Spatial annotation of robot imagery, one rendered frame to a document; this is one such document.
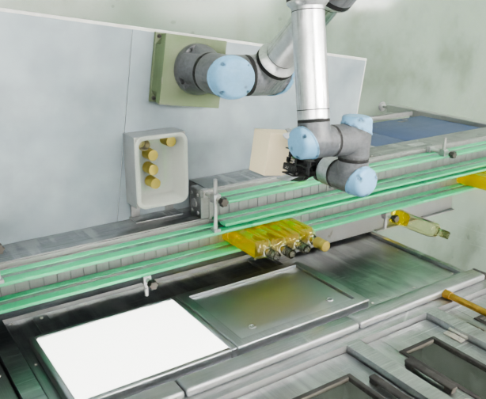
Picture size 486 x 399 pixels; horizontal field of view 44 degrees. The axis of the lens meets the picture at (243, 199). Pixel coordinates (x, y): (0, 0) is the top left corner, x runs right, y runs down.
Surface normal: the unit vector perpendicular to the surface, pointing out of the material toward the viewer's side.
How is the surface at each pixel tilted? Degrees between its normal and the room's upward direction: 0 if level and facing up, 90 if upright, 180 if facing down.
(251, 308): 90
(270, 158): 0
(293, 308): 90
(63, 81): 0
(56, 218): 0
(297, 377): 90
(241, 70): 9
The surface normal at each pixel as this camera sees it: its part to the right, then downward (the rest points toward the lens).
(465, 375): 0.01, -0.95
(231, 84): 0.43, 0.30
